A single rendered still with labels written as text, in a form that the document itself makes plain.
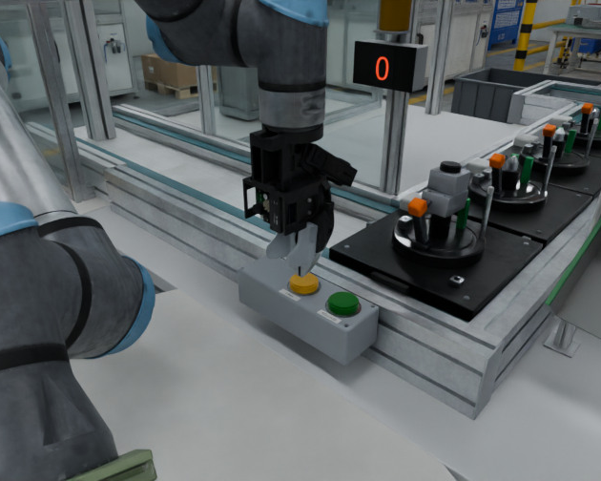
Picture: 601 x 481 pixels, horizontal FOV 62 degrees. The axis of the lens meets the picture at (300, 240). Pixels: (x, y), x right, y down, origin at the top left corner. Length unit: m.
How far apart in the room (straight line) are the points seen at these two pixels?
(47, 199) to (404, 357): 0.47
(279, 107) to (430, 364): 0.37
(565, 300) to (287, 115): 0.39
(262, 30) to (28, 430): 0.40
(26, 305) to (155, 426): 0.29
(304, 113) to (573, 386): 0.51
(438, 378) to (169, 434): 0.34
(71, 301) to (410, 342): 0.41
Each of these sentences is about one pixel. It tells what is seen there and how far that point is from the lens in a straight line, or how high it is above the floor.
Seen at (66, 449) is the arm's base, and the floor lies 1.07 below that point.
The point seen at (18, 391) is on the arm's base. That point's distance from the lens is 0.41.
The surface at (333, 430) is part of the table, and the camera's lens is 0.65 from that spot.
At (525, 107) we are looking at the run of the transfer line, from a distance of 1.97.
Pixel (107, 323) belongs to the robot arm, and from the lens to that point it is 0.54.
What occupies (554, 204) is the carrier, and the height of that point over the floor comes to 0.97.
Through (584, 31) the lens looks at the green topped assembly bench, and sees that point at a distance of 5.87.
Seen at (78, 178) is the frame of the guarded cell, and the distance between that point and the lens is 1.29.
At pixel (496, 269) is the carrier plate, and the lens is 0.78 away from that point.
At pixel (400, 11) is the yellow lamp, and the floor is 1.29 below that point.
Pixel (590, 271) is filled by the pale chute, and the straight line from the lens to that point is 0.69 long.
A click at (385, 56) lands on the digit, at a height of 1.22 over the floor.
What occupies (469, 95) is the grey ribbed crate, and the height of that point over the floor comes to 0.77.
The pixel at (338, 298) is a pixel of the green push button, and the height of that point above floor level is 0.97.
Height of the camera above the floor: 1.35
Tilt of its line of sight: 29 degrees down
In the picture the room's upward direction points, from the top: straight up
